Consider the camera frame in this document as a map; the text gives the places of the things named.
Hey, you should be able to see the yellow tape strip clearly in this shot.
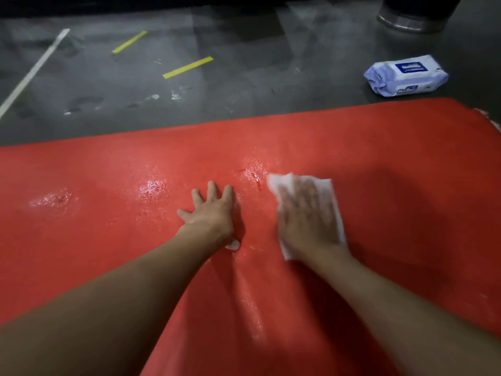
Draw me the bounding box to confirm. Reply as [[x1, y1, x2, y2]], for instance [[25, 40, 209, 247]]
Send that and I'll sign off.
[[162, 56, 215, 80], [112, 30, 149, 55]]

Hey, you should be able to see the person's left forearm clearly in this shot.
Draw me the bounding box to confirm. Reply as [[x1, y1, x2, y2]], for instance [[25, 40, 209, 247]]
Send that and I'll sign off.
[[0, 225, 232, 376]]

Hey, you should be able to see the red mat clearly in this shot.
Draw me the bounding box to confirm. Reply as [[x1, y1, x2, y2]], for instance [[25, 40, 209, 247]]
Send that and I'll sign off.
[[0, 97, 501, 376]]

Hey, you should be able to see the person's right forearm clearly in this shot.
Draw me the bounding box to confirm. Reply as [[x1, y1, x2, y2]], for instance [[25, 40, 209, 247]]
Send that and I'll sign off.
[[309, 246, 501, 376]]

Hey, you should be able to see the black round base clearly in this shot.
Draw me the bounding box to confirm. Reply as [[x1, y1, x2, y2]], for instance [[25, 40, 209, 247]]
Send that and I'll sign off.
[[377, 0, 465, 34]]

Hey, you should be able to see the white fluffy padding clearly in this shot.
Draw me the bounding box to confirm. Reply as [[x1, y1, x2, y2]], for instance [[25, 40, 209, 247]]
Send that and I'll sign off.
[[472, 108, 501, 133]]

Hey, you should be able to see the pale blue wipes pack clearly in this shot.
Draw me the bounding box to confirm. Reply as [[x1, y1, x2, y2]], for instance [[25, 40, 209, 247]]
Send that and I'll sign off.
[[363, 54, 450, 99]]

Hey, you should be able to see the person's left hand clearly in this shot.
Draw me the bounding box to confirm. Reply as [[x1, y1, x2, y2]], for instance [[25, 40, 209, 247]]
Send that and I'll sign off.
[[176, 181, 242, 252]]

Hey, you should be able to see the white wet wipe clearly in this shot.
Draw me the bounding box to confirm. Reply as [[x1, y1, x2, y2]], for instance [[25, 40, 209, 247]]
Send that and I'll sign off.
[[267, 172, 348, 261]]

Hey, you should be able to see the person's right hand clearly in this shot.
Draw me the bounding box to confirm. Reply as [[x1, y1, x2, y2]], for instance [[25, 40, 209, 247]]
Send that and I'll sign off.
[[276, 177, 352, 263]]

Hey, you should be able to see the black gym machine frame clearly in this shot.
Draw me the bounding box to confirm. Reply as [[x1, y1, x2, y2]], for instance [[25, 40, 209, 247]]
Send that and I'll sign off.
[[0, 0, 386, 18]]

